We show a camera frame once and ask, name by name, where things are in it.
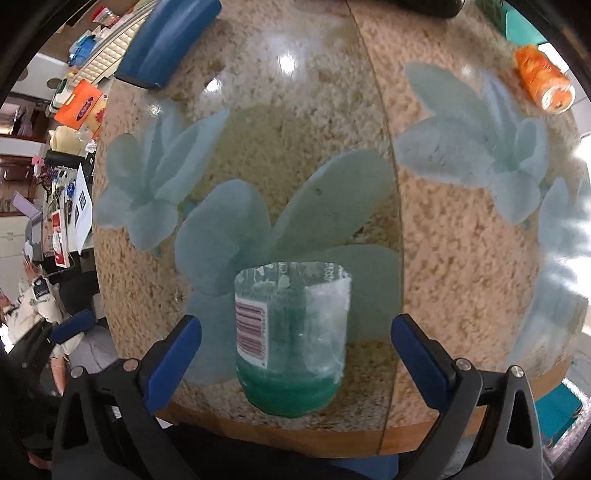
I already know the clear jar with green lid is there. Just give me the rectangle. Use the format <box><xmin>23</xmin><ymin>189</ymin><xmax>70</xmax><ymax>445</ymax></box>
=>
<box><xmin>235</xmin><ymin>261</ymin><xmax>352</xmax><ymax>418</ymax></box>

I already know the dark blue plastic cup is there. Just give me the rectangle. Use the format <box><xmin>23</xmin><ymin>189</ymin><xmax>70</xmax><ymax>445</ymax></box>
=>
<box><xmin>114</xmin><ymin>0</ymin><xmax>222</xmax><ymax>90</ymax></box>

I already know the blue basket on cabinet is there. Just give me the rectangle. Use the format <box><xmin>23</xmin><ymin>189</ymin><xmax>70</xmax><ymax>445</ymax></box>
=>
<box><xmin>68</xmin><ymin>33</ymin><xmax>96</xmax><ymax>67</ymax></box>

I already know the white television cabinet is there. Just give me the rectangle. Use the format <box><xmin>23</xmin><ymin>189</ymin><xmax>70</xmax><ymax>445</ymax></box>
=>
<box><xmin>68</xmin><ymin>1</ymin><xmax>157</xmax><ymax>88</ymax></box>

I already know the orange plastic jar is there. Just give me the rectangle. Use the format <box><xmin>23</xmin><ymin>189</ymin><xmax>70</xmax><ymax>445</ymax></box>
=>
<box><xmin>514</xmin><ymin>45</ymin><xmax>575</xmax><ymax>114</ymax></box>

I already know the teal hexagonal container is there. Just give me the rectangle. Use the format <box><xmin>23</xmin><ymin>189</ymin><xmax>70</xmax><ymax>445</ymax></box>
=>
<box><xmin>475</xmin><ymin>0</ymin><xmax>548</xmax><ymax>46</ymax></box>

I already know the black cylindrical thermos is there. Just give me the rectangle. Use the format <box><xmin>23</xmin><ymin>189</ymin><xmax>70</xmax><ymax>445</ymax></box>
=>
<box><xmin>398</xmin><ymin>0</ymin><xmax>466</xmax><ymax>19</ymax></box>

